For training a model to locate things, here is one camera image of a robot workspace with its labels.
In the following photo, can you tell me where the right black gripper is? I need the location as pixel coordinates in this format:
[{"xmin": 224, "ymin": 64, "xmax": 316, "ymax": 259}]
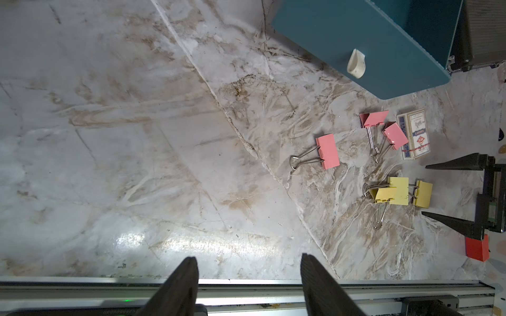
[{"xmin": 422, "ymin": 153, "xmax": 505, "ymax": 240}]

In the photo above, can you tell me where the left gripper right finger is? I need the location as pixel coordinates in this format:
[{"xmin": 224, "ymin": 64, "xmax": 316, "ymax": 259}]
[{"xmin": 300, "ymin": 253, "xmax": 366, "ymax": 316}]

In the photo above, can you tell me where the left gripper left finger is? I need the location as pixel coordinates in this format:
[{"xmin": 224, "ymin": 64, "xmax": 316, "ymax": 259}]
[{"xmin": 136, "ymin": 257, "xmax": 199, "ymax": 316}]

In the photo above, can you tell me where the teal drawer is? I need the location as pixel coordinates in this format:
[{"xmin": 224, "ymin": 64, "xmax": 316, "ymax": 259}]
[{"xmin": 271, "ymin": 1, "xmax": 450, "ymax": 100}]

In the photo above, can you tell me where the pink binder clip right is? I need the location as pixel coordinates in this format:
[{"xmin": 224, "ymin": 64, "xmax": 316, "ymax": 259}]
[{"xmin": 374, "ymin": 122, "xmax": 408, "ymax": 164}]

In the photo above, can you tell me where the pink binder clip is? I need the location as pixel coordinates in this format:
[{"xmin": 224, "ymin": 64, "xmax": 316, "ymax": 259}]
[
  {"xmin": 374, "ymin": 122, "xmax": 408, "ymax": 164},
  {"xmin": 359, "ymin": 111, "xmax": 389, "ymax": 157},
  {"xmin": 289, "ymin": 134, "xmax": 341, "ymax": 171}
]

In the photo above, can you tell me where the pink binder clip top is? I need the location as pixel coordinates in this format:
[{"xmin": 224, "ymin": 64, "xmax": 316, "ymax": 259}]
[{"xmin": 359, "ymin": 111, "xmax": 389, "ymax": 157}]

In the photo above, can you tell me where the pink binder clip left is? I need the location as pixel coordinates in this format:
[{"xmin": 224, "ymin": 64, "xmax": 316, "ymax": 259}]
[{"xmin": 289, "ymin": 134, "xmax": 341, "ymax": 171}]

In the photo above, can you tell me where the teal drawer cabinet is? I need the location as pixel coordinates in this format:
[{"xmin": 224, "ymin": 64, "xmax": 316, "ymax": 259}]
[{"xmin": 373, "ymin": 0, "xmax": 463, "ymax": 68}]

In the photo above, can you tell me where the red small block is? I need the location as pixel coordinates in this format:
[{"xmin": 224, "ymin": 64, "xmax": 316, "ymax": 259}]
[{"xmin": 465, "ymin": 234, "xmax": 490, "ymax": 262}]

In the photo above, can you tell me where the playing card box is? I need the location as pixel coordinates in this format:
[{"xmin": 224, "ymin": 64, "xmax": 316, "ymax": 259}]
[{"xmin": 397, "ymin": 109, "xmax": 430, "ymax": 160}]

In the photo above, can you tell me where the black flat case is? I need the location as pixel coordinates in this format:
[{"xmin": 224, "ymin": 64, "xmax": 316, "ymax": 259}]
[{"xmin": 448, "ymin": 0, "xmax": 505, "ymax": 72}]

